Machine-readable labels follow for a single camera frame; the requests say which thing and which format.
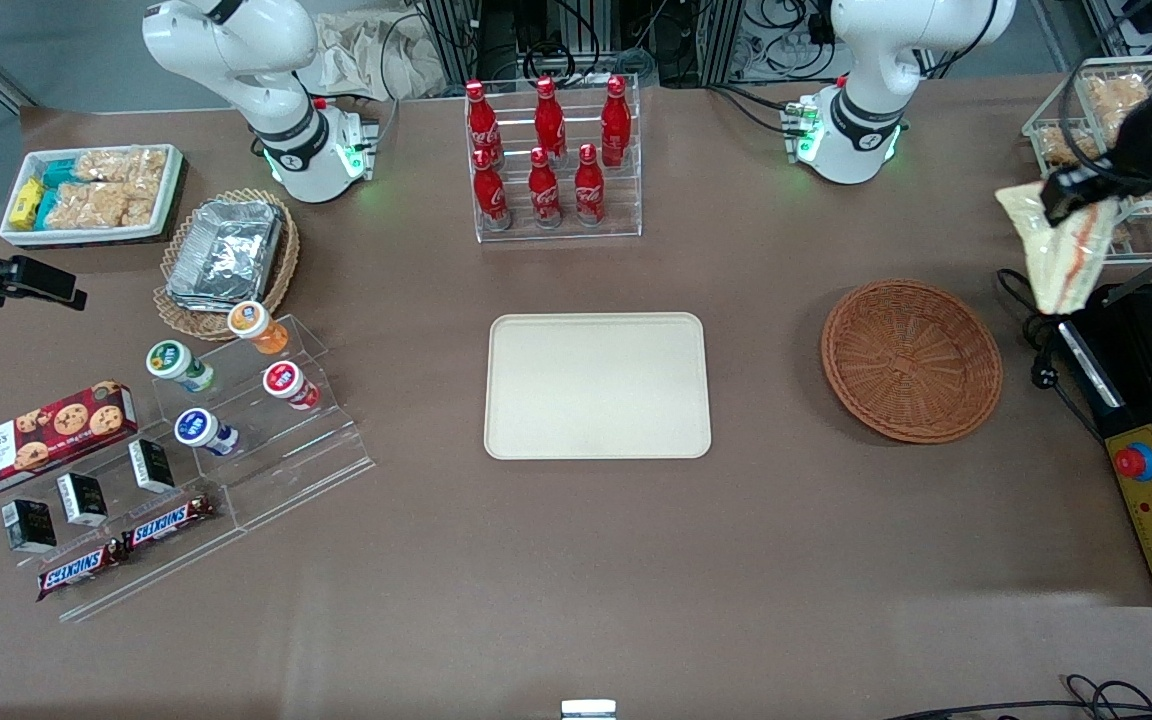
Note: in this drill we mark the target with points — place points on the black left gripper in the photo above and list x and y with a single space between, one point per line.
1139 130

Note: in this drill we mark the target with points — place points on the triangle sandwich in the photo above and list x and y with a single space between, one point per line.
1061 260

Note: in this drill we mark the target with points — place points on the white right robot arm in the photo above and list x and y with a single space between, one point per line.
256 70

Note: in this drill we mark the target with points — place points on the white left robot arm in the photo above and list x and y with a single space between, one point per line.
866 60

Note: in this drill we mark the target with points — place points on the white rectangular snack tray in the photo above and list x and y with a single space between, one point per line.
172 185

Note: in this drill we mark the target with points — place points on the brown wicker basket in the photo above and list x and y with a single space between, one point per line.
911 360

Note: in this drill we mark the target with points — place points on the light wicker basket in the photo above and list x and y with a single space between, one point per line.
286 260

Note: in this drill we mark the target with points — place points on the beige plastic tray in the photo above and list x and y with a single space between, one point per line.
596 385

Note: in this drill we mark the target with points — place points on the fried snack pack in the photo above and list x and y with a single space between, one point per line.
1116 100
1061 148

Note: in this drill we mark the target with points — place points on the teal snack pack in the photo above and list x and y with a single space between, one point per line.
59 173
47 208

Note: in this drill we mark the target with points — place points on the yellow snack pack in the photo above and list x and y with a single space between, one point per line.
26 203

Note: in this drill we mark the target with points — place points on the clear rice cracker pack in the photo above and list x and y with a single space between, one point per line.
106 205
121 165

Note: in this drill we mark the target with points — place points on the green lid yogurt cup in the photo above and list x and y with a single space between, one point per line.
174 362

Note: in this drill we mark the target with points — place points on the red Walkers cookie box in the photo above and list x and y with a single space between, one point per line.
36 440

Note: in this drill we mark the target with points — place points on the black appliance housing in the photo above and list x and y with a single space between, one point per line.
1136 370

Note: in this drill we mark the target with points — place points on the stacked foil containers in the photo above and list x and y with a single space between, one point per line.
226 250

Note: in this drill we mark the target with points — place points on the small black box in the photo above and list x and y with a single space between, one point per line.
151 465
82 499
29 525

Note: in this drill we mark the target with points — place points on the orange lid yogurt cup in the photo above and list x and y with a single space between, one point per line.
254 325

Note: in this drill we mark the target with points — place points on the blue lid yogurt cup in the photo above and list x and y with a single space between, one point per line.
200 430

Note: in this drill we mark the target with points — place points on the red lid yogurt cup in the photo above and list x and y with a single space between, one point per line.
286 383

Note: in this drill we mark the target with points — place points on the red emergency stop button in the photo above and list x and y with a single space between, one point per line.
1135 461

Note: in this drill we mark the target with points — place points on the Snickers chocolate bar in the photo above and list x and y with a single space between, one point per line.
168 523
76 572

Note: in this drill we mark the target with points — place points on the clear acrylic stepped display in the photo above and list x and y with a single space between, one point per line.
166 565
306 460

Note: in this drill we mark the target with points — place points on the beige cloth bag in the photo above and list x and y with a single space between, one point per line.
366 55

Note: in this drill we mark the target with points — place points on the red cola bottle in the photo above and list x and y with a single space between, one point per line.
616 122
549 120
544 192
589 190
490 195
482 125

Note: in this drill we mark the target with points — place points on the clear acrylic bottle rack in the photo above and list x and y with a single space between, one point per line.
626 205

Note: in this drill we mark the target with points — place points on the black equipment rack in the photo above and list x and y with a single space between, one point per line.
586 35

